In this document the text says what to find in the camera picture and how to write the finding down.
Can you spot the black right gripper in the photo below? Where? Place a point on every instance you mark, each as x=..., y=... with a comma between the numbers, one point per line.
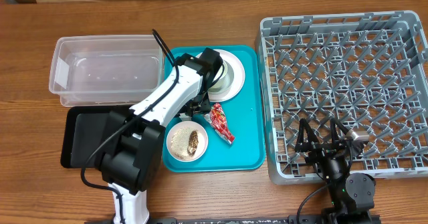
x=320, y=149

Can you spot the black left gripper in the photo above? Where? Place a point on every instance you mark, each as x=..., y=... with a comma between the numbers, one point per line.
x=204, y=105

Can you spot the red snack wrapper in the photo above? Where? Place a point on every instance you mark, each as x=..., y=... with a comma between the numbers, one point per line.
x=217, y=119

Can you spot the brown food scrap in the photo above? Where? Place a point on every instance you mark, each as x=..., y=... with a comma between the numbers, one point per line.
x=193, y=142

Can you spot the small pink bowl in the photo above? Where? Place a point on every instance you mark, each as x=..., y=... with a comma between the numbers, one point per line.
x=178, y=139

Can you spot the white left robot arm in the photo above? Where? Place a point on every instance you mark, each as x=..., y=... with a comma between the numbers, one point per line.
x=131, y=146

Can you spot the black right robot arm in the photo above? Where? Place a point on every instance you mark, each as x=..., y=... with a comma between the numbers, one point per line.
x=352, y=194

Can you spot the white bowl under cup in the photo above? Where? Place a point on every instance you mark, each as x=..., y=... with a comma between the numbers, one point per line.
x=224, y=79

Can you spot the teal tray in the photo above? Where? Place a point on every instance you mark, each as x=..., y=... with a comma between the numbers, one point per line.
x=244, y=116

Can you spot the white plate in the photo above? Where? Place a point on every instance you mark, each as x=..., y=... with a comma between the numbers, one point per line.
x=239, y=77

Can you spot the grey dish rack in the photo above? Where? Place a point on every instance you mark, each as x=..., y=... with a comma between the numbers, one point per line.
x=369, y=70

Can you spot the black tray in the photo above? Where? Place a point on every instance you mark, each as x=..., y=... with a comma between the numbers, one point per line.
x=83, y=133

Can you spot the clear plastic bin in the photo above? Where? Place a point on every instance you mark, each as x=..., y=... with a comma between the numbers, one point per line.
x=105, y=69

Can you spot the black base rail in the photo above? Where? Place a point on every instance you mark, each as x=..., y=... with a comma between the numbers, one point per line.
x=291, y=219

